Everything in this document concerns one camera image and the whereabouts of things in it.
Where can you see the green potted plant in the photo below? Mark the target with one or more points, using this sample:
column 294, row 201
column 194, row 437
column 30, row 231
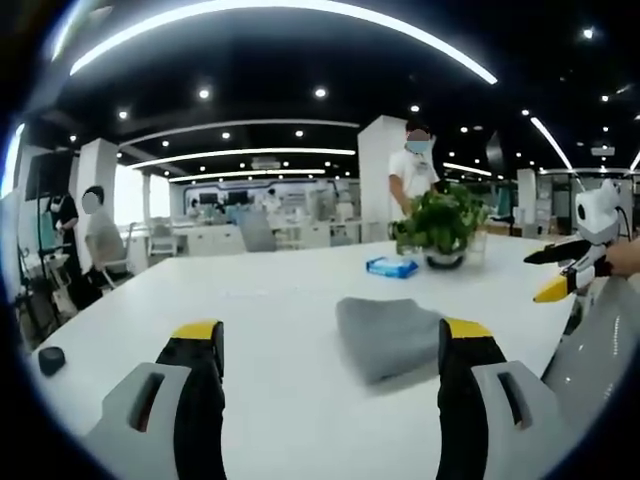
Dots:
column 445, row 220

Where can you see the person's right hand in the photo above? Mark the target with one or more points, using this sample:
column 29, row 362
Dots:
column 625, row 257

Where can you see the blue wet wipes pack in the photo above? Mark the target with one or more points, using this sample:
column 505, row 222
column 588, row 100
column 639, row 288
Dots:
column 392, row 267

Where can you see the small black round object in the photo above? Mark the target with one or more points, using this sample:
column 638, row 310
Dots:
column 52, row 361

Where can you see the grey towel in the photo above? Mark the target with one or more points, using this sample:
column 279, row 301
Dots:
column 390, row 335

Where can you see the white plant pot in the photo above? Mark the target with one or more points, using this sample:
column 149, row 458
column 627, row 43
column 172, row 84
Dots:
column 444, row 260

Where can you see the black monitor screen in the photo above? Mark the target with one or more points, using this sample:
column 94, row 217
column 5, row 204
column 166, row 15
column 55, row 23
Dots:
column 50, row 172

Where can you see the clear glass vase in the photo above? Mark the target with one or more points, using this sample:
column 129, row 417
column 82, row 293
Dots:
column 477, row 247

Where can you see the grey office chair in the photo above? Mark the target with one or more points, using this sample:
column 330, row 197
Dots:
column 257, row 232

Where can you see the white office chair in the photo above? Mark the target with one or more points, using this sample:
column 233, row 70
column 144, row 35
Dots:
column 161, row 240

